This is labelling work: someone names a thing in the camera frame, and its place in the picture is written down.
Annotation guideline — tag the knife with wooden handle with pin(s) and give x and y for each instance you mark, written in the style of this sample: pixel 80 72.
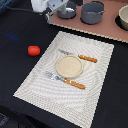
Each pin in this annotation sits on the knife with wooden handle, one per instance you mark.
pixel 80 56

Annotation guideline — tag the beige bowl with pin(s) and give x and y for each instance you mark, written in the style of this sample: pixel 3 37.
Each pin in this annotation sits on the beige bowl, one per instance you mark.
pixel 123 14

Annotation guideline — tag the grey frying pan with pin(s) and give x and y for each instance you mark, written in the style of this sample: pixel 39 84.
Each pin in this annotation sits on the grey frying pan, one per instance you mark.
pixel 70 11

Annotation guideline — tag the fork with wooden handle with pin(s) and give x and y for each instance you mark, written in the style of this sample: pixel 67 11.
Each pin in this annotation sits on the fork with wooden handle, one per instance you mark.
pixel 55 77

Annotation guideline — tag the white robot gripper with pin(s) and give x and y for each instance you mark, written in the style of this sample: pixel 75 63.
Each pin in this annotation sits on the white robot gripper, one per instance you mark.
pixel 53 5

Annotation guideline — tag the grey pot with handles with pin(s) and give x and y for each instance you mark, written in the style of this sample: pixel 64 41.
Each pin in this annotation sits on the grey pot with handles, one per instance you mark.
pixel 91 12

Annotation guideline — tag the red sausage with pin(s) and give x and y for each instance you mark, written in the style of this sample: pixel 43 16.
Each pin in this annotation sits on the red sausage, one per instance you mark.
pixel 33 50

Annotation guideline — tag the brown stove board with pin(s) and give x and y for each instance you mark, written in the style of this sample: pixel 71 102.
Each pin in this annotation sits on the brown stove board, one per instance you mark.
pixel 106 28

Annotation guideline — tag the round beige plate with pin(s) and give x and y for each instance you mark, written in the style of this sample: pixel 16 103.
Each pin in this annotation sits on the round beige plate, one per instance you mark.
pixel 69 66

